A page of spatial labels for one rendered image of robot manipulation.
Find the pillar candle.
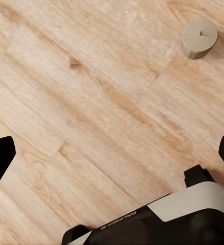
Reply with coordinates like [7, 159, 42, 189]
[181, 18, 218, 60]

